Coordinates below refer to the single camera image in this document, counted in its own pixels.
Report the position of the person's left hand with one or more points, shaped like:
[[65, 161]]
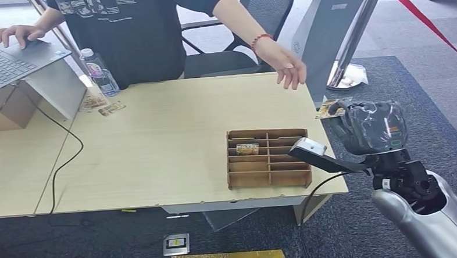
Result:
[[287, 65]]

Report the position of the person's right hand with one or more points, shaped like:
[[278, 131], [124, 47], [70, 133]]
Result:
[[22, 32]]

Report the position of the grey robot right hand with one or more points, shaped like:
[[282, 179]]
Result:
[[371, 127]]

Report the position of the brown printed key card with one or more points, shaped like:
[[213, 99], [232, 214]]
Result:
[[325, 110]]

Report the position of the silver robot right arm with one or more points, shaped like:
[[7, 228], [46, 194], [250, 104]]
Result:
[[429, 227]]

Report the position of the person's left forearm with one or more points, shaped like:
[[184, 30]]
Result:
[[239, 23]]

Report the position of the person's right forearm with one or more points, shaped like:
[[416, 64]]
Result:
[[50, 21]]

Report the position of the grey card edge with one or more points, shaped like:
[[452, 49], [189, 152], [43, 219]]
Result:
[[290, 137]]

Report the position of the brown hotel card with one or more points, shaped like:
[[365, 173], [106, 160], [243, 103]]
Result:
[[248, 149]]

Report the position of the wooden card organizer box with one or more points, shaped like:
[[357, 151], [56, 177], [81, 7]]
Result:
[[249, 167]]

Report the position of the person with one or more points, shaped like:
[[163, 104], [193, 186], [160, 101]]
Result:
[[132, 43]]

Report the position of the thin silver metal pole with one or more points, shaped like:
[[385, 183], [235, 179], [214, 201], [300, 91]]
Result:
[[59, 33]]

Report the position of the grey laptop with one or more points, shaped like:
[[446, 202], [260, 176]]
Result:
[[2, 65]]

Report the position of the grey kiosk stand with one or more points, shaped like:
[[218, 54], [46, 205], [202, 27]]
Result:
[[324, 23]]

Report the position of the black mesh office chair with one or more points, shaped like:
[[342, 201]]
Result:
[[269, 10]]

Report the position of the white angled stand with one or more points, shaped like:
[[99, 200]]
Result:
[[57, 89]]

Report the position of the chrome stanchion pole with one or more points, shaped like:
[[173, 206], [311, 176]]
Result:
[[357, 26]]

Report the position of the brown cardboard box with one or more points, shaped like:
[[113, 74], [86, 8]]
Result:
[[4, 111]]

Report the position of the dark grey carpet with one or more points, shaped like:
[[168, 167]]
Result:
[[371, 214]]

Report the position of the clear plastic water bottle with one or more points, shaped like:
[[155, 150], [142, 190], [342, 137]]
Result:
[[101, 78]]

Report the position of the wooden desk leg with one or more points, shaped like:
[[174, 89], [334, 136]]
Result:
[[313, 209]]

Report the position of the red barrier belt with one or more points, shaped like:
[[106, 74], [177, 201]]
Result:
[[420, 15]]

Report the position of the grey under-desk panel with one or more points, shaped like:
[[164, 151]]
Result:
[[224, 219]]

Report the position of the white floor strip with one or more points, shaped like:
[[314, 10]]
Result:
[[177, 216]]

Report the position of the yellow tape piece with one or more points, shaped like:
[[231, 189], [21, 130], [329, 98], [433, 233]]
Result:
[[128, 210]]

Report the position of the silver floor socket plate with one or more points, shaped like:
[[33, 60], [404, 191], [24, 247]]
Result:
[[176, 244]]

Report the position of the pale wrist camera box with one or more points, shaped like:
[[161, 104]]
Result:
[[310, 144]]

